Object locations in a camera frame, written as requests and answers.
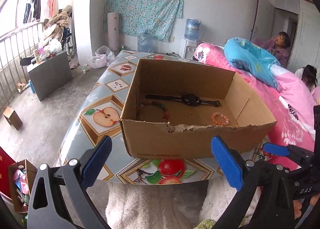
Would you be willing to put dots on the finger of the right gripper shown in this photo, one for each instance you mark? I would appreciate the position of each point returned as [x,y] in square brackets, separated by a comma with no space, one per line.
[287,151]

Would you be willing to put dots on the pink rolled mat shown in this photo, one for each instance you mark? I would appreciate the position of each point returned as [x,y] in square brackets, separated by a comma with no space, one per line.
[113,32]

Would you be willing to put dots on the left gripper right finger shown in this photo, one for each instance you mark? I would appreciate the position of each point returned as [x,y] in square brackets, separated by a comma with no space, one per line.
[275,205]

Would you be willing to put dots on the grey cabinet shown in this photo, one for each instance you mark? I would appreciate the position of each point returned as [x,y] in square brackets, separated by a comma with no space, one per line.
[47,76]

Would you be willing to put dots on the turquoise blanket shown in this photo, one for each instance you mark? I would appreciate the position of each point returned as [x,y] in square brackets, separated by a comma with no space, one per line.
[244,55]

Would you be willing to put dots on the brown cardboard box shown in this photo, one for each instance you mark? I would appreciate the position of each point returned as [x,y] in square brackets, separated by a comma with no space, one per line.
[171,130]

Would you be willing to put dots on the pink floral quilt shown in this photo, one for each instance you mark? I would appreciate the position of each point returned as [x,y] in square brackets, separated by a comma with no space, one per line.
[291,104]

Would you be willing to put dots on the white water dispenser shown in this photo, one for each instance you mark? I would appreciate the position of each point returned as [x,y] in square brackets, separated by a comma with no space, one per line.
[187,48]

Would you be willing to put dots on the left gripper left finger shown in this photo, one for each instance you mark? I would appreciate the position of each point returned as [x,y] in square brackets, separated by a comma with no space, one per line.
[47,208]

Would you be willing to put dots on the right hand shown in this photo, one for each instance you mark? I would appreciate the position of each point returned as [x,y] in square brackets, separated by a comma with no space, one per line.
[298,205]

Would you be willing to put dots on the black wrist watch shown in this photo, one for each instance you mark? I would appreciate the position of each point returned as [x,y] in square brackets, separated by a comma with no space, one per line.
[187,99]

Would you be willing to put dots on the white plastic bag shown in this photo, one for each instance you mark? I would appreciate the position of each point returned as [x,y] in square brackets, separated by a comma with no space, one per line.
[102,57]

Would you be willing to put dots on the white fluffy towel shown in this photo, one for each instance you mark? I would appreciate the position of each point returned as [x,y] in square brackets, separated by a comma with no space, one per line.
[132,206]

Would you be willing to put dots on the small cardboard box on floor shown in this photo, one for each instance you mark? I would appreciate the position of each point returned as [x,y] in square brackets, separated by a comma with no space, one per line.
[12,118]

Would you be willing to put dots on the blue water bottle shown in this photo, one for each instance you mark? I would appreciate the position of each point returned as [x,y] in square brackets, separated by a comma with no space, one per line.
[192,29]

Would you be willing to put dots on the woman in purple jacket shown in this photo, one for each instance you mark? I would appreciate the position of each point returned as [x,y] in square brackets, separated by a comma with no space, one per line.
[279,46]

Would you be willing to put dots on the open box with clutter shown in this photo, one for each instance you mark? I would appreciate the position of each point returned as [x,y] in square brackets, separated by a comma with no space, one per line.
[21,178]

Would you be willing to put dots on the fruit pattern tablecloth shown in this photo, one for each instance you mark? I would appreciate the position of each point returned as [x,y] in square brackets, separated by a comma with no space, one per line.
[100,116]

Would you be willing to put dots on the empty water jug on floor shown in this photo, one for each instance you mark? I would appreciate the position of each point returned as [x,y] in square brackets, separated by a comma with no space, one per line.
[145,42]

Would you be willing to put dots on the floral turquoise wall cloth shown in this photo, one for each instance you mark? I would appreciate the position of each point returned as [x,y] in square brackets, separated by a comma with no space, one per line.
[157,17]

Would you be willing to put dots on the child with dark hair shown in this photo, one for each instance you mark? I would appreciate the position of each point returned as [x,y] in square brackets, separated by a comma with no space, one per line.
[308,75]

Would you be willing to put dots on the metal balcony railing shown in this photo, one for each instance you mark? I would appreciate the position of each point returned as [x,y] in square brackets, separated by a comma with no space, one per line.
[16,45]

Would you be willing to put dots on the red bag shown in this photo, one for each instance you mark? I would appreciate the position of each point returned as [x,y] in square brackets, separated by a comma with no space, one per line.
[5,162]

